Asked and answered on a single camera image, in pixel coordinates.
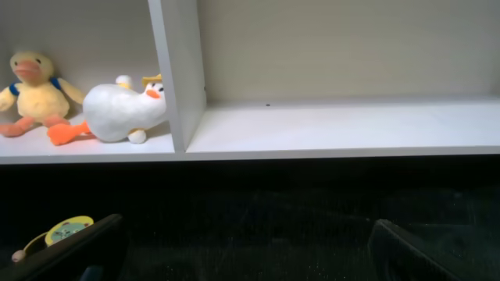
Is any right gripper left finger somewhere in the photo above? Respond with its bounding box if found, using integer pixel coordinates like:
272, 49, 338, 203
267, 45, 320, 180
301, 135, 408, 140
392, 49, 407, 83
0, 213, 129, 281

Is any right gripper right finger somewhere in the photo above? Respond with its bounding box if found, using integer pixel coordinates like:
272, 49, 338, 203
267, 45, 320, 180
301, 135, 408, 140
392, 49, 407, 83
366, 218, 500, 281

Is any yellow and green rattle drum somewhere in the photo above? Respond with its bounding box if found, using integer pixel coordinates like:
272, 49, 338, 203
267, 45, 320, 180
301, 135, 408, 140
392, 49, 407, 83
10, 215, 95, 263

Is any white plush duck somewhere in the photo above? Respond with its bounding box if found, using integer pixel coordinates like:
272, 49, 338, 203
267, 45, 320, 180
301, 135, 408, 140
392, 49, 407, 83
47, 73, 169, 147

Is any white shelf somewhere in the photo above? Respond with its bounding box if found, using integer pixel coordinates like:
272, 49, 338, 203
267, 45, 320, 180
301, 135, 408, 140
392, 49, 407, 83
0, 0, 500, 165

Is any yellow plush duck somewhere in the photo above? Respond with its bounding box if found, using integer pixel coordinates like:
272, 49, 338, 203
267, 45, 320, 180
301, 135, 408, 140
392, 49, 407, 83
0, 49, 86, 138

